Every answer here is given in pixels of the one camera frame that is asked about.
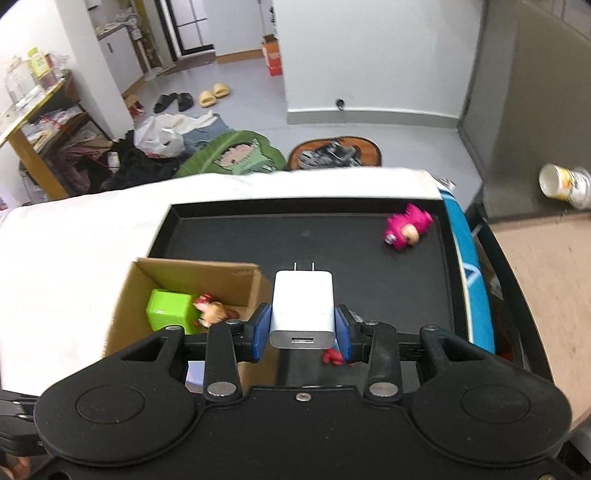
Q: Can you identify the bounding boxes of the yellow slippers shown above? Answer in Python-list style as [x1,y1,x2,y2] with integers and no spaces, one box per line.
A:
[197,82,231,108]

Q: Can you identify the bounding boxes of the pink plush toy figure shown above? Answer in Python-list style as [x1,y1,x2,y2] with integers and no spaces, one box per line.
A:
[383,203,433,251]

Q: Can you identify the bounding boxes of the white paper cup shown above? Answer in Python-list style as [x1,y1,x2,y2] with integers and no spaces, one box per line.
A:
[538,164,591,210]

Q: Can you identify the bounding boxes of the orange mat with shoes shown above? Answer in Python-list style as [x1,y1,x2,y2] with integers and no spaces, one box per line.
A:
[287,136,382,171]

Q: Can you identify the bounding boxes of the blue bin edge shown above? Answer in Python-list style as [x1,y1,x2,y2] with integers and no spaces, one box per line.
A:
[439,188,495,354]

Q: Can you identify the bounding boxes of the red small figure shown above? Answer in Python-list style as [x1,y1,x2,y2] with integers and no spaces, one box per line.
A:
[322,348,346,366]

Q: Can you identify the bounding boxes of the black shallow tray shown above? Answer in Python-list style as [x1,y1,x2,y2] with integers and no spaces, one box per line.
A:
[147,197,477,342]

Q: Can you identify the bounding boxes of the grey cabinet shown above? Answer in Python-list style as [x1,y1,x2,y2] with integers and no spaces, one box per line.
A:
[459,1,590,220]

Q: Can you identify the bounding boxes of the white usb charger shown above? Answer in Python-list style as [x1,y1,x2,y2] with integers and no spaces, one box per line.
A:
[270,269,335,350]

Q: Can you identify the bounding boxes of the wooden shelf table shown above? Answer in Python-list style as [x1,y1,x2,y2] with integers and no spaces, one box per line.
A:
[1,72,113,200]

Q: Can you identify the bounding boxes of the brown doll figure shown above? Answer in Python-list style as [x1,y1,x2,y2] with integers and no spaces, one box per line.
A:
[193,293,239,328]

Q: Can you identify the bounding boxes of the white plastic bag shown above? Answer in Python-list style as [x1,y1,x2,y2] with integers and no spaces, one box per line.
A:
[133,110,218,158]

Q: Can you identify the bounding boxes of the brown cardboard box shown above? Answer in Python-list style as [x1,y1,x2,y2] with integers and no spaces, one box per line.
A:
[103,256,279,393]

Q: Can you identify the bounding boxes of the black slippers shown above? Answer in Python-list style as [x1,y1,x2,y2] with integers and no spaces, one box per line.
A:
[153,92,194,114]

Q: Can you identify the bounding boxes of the green cartoon blanket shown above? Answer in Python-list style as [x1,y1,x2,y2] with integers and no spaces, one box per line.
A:
[174,130,287,178]

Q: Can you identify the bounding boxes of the orange box far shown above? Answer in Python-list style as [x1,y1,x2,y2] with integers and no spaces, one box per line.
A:
[262,34,283,76]

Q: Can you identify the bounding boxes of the green plastic cube box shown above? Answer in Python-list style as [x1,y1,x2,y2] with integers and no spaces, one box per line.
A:
[145,289,199,335]

